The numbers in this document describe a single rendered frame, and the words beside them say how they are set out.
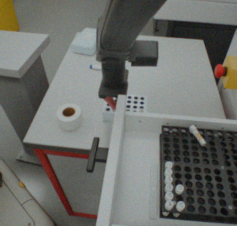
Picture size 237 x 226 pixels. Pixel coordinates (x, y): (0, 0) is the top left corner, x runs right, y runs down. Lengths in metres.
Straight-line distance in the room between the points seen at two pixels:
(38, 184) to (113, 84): 1.04
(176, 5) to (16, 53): 0.72
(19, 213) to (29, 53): 0.69
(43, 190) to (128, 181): 1.01
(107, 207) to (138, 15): 0.26
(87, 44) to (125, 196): 0.62
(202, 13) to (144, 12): 0.87
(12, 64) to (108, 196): 0.72
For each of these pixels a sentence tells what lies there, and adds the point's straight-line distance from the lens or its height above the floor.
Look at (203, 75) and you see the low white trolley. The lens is 0.87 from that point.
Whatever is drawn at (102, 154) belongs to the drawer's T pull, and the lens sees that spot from 0.41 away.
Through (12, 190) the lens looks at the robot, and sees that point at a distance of 1.17.
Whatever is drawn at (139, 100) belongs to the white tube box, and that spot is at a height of 0.80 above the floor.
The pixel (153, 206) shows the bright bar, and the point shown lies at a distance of 0.44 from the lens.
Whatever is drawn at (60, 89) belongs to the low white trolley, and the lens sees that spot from 0.78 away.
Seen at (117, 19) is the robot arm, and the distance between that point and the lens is 0.28.
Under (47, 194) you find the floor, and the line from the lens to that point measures 1.42.
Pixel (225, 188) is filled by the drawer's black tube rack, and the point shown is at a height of 0.90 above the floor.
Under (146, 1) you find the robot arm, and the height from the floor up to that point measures 1.18.
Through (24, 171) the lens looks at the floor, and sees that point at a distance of 1.54.
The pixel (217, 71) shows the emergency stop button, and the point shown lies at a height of 0.88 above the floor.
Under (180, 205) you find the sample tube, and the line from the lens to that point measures 0.38.
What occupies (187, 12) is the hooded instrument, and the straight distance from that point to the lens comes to 1.11.
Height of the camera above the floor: 1.26
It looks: 47 degrees down
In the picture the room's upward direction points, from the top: straight up
